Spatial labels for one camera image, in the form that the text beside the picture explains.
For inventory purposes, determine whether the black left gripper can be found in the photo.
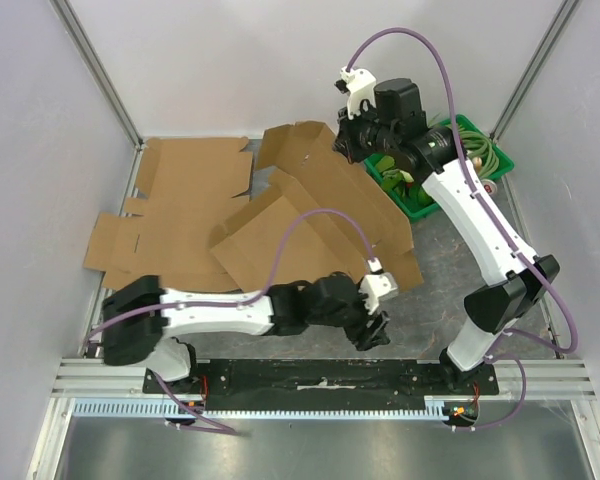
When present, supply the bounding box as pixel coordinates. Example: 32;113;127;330
309;277;390;351

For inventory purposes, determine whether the brown cardboard box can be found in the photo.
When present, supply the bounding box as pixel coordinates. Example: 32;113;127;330
210;121;423;291

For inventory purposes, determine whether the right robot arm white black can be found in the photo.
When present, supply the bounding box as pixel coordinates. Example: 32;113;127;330
333;70;560;394

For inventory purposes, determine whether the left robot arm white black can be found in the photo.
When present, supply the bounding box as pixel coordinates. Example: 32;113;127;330
95;271;398;393

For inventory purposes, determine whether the green leafy vegetable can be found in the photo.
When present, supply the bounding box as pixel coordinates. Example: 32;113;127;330
375;156;433;207

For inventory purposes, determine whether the green plastic tray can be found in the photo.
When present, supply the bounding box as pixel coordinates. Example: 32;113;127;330
364;114;514;221

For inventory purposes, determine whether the green long beans bundle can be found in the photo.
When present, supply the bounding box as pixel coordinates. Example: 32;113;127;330
458;126;499;179

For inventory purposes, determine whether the brown mushroom toy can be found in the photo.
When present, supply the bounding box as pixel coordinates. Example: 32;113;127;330
472;157;483;171

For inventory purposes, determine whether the flat cardboard sheet on left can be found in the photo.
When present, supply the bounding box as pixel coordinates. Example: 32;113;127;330
83;137;253;293

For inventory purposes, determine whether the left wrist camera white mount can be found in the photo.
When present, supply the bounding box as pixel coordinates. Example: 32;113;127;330
358;257;399;315

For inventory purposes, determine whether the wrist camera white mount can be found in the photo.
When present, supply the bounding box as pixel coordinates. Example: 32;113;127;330
358;257;399;315
336;67;377;120

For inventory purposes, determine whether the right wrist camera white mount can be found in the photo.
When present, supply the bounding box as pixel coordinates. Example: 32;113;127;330
336;67;377;120

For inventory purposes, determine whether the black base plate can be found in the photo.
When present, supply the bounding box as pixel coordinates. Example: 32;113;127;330
170;359;499;410

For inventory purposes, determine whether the grey slotted cable duct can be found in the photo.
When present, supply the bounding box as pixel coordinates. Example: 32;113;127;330
72;398;468;421

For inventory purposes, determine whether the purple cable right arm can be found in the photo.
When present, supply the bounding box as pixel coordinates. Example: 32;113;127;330
347;27;580;432

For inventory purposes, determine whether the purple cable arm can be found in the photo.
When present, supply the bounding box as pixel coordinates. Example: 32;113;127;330
87;208;381;436
347;27;580;432

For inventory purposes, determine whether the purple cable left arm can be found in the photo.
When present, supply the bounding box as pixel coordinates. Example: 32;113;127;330
87;208;381;436

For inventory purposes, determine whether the aluminium frame post right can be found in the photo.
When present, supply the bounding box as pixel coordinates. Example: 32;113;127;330
490;0;582;142

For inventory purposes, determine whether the aluminium frame post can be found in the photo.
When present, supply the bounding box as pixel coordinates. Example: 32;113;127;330
490;0;582;142
49;0;144;146

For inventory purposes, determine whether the aluminium frame post left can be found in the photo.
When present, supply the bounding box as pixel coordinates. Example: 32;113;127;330
49;0;144;146

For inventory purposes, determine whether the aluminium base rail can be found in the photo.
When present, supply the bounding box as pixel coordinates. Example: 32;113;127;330
49;357;149;399

